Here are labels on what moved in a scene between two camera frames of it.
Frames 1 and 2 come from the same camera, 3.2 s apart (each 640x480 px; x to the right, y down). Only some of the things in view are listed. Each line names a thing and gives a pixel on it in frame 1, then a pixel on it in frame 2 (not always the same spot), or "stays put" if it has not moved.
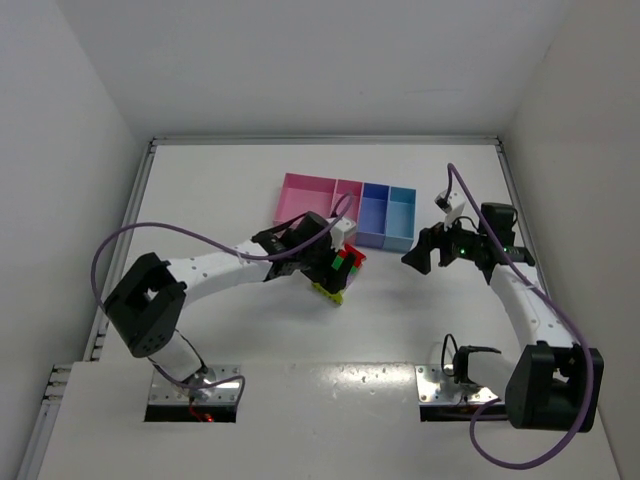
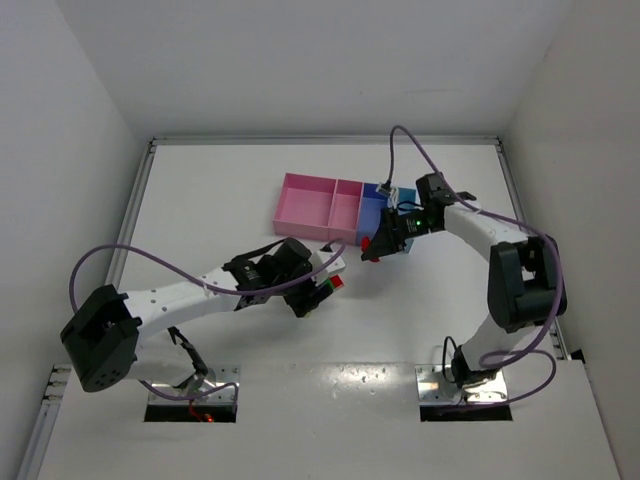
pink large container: (302, 193) stays put
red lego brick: (359, 256) to (365, 243)
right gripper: (442, 248) to (388, 234)
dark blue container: (372, 218) stays put
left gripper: (327, 260) to (310, 300)
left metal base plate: (163, 391) stays put
